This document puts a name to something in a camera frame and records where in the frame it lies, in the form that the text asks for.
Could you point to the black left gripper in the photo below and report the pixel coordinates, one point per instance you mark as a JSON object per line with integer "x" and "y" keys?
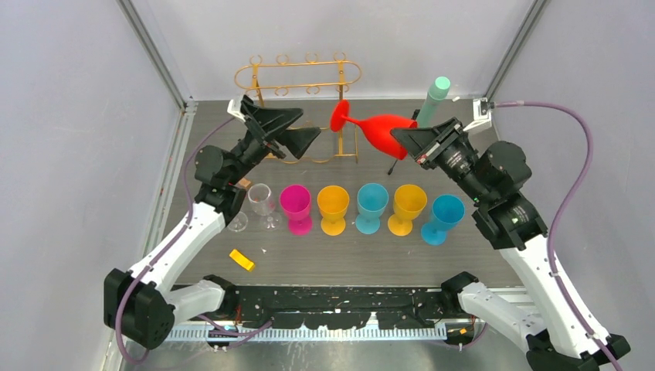
{"x": 265, "y": 123}

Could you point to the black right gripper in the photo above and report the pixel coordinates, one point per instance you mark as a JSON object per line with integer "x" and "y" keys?
{"x": 425, "y": 143}

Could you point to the red wine glass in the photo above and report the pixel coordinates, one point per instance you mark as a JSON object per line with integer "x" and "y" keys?
{"x": 376, "y": 129}

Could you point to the yellow wine glass back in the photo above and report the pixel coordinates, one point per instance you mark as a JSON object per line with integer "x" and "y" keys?
{"x": 408, "y": 202}

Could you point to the yellow wine glass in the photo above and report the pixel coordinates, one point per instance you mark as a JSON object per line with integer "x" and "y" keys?
{"x": 333, "y": 202}
{"x": 408, "y": 202}

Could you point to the pink wine glass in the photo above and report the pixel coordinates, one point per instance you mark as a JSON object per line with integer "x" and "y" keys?
{"x": 296, "y": 201}

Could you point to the clear wine glass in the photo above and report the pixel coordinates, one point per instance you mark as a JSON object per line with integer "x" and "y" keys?
{"x": 239, "y": 222}
{"x": 262, "y": 201}

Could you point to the blue wine glass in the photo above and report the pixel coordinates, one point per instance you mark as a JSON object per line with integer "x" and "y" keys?
{"x": 446, "y": 213}
{"x": 372, "y": 199}

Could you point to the yellow wine glass front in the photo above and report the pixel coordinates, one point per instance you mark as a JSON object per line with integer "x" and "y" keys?
{"x": 333, "y": 202}

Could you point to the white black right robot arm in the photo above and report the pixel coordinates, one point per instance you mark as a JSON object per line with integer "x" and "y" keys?
{"x": 564, "y": 334}

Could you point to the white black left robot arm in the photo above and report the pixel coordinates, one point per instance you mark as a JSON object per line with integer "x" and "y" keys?
{"x": 141, "y": 303}

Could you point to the small black tripod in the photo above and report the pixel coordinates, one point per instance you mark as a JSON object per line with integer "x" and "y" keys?
{"x": 414, "y": 117}

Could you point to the tan wooden block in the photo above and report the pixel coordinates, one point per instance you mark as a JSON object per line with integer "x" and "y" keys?
{"x": 245, "y": 183}

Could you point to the yellow block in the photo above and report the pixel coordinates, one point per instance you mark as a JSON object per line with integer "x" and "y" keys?
{"x": 243, "y": 261}

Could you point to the gold wire glass rack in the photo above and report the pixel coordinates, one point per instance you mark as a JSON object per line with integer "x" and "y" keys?
{"x": 313, "y": 76}

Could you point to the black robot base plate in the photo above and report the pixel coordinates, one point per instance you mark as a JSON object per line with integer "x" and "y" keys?
{"x": 342, "y": 307}

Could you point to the aluminium frame rail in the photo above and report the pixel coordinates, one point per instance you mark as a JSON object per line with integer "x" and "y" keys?
{"x": 205, "y": 332}

